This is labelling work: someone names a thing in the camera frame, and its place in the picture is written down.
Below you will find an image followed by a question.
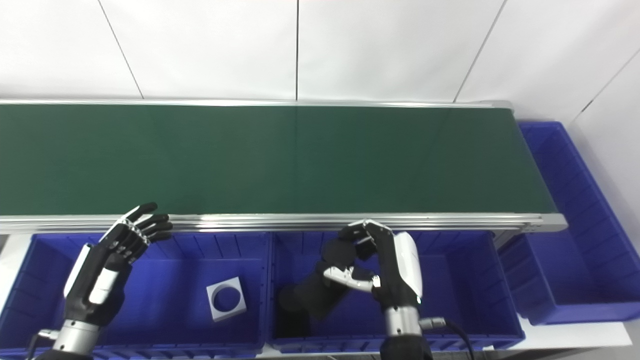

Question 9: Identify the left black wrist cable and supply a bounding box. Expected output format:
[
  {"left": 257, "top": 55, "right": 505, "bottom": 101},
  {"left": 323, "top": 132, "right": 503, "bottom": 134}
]
[{"left": 27, "top": 329, "right": 58, "bottom": 360}]

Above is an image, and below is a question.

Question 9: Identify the green conveyor belt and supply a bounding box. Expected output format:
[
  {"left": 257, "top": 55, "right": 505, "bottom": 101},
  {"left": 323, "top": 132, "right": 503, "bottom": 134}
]
[{"left": 0, "top": 98, "right": 568, "bottom": 236}]

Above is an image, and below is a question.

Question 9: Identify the blue plastic bin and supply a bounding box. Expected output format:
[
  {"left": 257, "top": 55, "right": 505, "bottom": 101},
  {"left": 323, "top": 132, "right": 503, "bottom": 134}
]
[
  {"left": 265, "top": 230, "right": 526, "bottom": 353},
  {"left": 0, "top": 231, "right": 273, "bottom": 358},
  {"left": 497, "top": 120, "right": 640, "bottom": 326}
]

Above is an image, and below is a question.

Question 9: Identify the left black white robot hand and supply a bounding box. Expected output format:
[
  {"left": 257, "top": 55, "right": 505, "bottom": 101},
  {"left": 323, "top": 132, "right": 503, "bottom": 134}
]
[{"left": 62, "top": 202, "right": 174, "bottom": 328}]

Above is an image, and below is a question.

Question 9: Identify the black cylinder block part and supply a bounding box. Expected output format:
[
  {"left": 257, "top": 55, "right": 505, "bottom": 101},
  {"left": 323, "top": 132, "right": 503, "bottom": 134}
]
[
  {"left": 292, "top": 239, "right": 378, "bottom": 321},
  {"left": 274, "top": 285, "right": 311, "bottom": 341}
]

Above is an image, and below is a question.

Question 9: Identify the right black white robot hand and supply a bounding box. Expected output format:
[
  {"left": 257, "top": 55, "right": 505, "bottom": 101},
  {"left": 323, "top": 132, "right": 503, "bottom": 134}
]
[{"left": 322, "top": 219, "right": 424, "bottom": 311}]

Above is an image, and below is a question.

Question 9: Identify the white square part with hole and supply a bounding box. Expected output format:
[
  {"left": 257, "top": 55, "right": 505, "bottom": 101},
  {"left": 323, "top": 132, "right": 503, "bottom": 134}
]
[{"left": 206, "top": 276, "right": 247, "bottom": 322}]

